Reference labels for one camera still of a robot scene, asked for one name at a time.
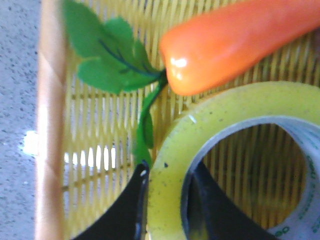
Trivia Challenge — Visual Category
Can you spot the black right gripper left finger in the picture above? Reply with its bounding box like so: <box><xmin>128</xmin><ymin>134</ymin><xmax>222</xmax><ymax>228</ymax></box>
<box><xmin>74</xmin><ymin>160</ymin><xmax>150</xmax><ymax>240</ymax></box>

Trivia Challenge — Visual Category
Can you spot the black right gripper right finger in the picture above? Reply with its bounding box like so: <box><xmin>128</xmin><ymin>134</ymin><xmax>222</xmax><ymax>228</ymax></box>
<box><xmin>187</xmin><ymin>162</ymin><xmax>277</xmax><ymax>240</ymax></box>

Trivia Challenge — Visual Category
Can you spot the yellow clear tape roll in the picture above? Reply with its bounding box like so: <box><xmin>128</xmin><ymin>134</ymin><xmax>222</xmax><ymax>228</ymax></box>
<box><xmin>147</xmin><ymin>81</ymin><xmax>320</xmax><ymax>240</ymax></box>

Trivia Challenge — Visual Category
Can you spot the yellow wicker basket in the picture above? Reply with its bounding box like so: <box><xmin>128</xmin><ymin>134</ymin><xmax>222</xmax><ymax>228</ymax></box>
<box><xmin>34</xmin><ymin>0</ymin><xmax>320</xmax><ymax>240</ymax></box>

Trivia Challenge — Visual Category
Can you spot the orange toy carrot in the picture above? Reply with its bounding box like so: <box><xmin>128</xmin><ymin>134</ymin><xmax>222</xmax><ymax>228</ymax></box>
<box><xmin>62</xmin><ymin>0</ymin><xmax>320</xmax><ymax>164</ymax></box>

